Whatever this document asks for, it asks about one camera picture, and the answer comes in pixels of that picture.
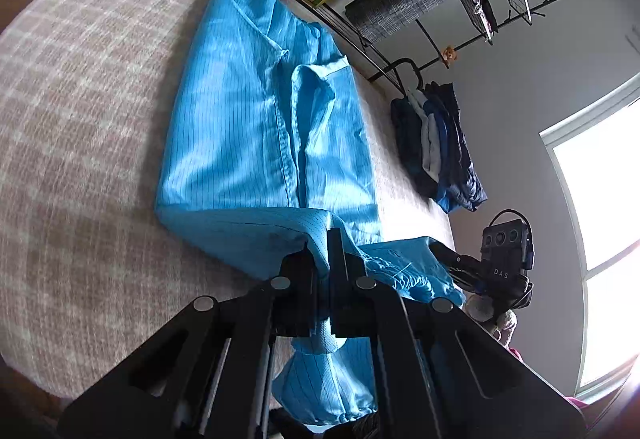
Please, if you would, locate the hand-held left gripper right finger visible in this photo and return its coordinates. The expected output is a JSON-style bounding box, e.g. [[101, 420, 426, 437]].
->
[[326, 228, 590, 439]]

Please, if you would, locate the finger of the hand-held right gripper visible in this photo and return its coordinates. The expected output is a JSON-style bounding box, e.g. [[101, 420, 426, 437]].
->
[[429, 241, 485, 294]]

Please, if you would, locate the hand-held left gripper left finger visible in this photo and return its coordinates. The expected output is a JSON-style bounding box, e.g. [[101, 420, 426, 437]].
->
[[56, 243, 321, 439]]

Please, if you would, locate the blue pinstriped work coat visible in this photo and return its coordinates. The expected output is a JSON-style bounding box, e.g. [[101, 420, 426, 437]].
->
[[155, 0, 466, 425]]

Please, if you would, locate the black metal clothes rack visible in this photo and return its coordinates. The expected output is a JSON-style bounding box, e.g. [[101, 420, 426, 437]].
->
[[145, 0, 563, 97]]

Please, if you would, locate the person's right hand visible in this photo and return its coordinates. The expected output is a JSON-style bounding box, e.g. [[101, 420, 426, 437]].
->
[[462, 291, 518, 350]]

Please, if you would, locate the blue folded garment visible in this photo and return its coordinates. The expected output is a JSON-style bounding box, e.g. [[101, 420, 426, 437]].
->
[[425, 99, 467, 214]]

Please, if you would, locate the navy quilted jacket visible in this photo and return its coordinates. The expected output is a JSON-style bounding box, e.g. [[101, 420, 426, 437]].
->
[[425, 81, 488, 212]]

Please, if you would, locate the white folded garment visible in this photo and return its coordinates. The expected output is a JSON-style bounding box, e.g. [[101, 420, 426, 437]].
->
[[410, 89, 446, 180]]

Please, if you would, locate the window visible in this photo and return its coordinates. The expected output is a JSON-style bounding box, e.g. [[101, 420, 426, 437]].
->
[[539, 71, 640, 405]]

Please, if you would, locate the black folded garment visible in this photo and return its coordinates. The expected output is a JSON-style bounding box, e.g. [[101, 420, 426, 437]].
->
[[390, 96, 441, 200]]

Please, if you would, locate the beige plaid blanket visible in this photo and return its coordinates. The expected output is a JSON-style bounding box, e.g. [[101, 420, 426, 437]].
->
[[0, 0, 456, 400]]

